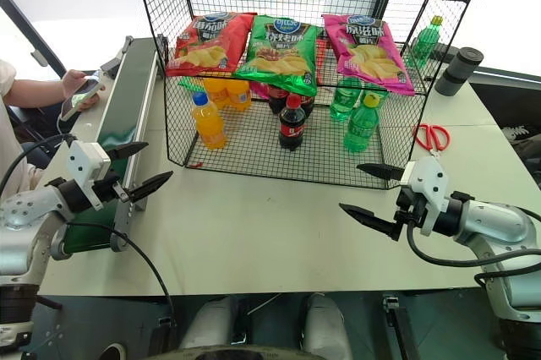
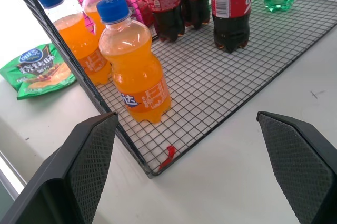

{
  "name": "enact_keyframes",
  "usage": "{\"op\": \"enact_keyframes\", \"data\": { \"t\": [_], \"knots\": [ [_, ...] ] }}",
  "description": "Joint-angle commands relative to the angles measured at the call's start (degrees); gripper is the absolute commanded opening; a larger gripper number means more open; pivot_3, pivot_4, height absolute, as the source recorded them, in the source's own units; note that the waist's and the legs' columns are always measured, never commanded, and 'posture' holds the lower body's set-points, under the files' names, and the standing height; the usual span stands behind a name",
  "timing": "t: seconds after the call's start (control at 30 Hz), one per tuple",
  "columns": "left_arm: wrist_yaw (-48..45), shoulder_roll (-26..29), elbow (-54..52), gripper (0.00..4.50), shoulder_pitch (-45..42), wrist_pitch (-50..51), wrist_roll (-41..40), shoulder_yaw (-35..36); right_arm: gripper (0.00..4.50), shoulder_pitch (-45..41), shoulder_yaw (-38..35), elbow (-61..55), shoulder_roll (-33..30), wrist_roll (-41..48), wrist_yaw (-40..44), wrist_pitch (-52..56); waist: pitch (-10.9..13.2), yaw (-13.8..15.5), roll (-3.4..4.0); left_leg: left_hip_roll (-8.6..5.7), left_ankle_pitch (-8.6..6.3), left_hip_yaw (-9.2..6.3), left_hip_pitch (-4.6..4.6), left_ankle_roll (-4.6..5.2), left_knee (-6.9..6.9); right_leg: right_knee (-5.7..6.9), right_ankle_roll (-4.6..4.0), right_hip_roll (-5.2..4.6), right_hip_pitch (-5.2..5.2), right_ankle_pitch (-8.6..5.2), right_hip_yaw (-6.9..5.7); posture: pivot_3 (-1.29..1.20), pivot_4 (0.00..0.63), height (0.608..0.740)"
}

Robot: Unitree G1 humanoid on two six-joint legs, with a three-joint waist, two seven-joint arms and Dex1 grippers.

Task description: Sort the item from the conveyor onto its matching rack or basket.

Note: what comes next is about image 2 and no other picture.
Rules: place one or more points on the green chip bag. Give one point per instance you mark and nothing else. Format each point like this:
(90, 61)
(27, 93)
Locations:
(37, 74)

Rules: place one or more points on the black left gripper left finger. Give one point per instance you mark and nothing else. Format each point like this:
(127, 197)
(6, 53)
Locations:
(79, 171)

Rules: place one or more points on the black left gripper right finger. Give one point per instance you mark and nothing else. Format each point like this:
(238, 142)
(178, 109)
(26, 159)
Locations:
(297, 166)

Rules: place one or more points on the orange soda bottle blue cap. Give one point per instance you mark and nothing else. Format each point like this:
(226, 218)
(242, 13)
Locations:
(94, 5)
(137, 71)
(76, 40)

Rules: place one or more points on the pink snack bag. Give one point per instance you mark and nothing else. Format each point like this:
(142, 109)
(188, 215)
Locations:
(139, 5)

